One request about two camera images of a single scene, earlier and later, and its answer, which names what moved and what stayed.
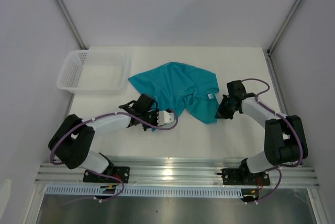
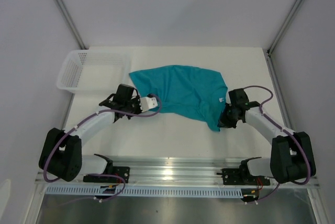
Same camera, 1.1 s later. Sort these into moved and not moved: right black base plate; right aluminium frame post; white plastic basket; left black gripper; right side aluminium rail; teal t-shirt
Moved: teal t-shirt; left black gripper
Not moved: white plastic basket; right side aluminium rail; right aluminium frame post; right black base plate
